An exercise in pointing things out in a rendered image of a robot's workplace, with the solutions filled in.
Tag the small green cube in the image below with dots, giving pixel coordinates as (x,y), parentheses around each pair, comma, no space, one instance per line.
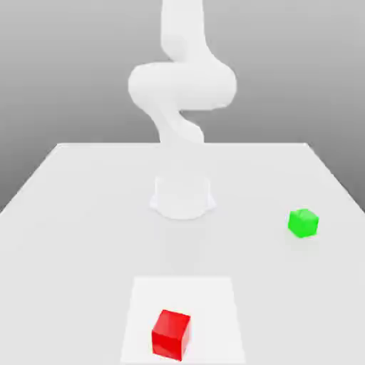
(302,223)

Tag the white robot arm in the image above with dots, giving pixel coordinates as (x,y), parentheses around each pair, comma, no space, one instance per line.
(182,85)

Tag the small red cube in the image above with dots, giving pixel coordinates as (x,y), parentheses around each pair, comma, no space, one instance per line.
(170,336)

